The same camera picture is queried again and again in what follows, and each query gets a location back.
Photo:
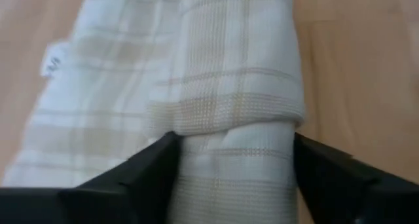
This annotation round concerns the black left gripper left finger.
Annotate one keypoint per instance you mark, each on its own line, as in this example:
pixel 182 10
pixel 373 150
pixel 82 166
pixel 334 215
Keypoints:
pixel 131 191

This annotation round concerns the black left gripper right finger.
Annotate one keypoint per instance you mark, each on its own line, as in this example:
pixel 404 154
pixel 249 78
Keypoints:
pixel 343 191

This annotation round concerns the white beige plaid towel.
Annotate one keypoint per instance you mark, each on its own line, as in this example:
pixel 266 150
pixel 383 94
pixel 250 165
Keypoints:
pixel 209 86

